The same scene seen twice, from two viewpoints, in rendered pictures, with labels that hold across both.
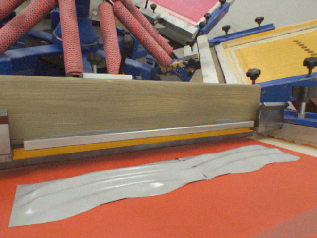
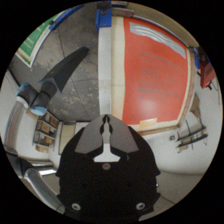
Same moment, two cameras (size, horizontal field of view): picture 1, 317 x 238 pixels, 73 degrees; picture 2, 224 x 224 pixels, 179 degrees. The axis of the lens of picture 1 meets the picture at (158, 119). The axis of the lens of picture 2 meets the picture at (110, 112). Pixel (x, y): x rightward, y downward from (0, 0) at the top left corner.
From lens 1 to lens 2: 0.19 m
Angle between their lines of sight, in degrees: 104
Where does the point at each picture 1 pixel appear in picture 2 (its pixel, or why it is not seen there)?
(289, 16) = not seen: outside the picture
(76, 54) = not seen: outside the picture
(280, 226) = (167, 60)
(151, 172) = (158, 35)
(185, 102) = (178, 30)
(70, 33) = not seen: outside the picture
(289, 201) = (172, 59)
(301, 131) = (193, 58)
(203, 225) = (158, 51)
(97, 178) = (146, 29)
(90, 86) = (156, 12)
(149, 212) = (152, 43)
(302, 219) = (170, 62)
